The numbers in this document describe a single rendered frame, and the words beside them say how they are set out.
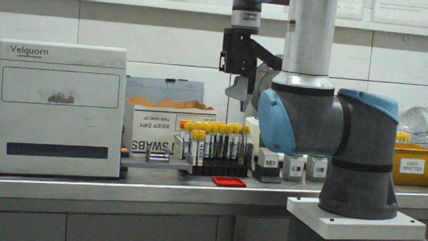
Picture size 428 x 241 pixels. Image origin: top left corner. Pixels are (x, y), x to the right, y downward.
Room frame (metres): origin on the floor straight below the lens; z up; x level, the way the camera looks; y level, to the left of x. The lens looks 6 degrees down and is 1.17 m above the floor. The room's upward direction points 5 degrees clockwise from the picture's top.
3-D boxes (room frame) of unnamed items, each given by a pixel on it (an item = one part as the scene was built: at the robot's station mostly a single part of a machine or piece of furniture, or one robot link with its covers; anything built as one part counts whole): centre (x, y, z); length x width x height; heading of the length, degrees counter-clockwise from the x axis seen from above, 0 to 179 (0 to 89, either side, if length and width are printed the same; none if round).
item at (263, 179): (1.49, -0.15, 0.89); 0.09 x 0.05 x 0.04; 14
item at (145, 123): (1.79, 0.14, 0.95); 0.29 x 0.25 x 0.15; 13
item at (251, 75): (1.51, -0.08, 1.13); 0.05 x 0.02 x 0.09; 14
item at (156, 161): (1.39, 0.15, 0.92); 0.21 x 0.07 x 0.05; 103
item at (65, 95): (1.44, 0.35, 1.03); 0.31 x 0.27 x 0.30; 103
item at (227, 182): (1.40, -0.05, 0.88); 0.07 x 0.07 x 0.01; 13
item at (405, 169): (1.62, -0.53, 0.93); 0.13 x 0.13 x 0.10; 10
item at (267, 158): (1.49, -0.15, 0.92); 0.05 x 0.04 x 0.06; 14
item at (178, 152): (1.62, -0.01, 0.91); 0.20 x 0.10 x 0.07; 103
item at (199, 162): (1.52, -0.01, 0.93); 0.17 x 0.09 x 0.11; 104
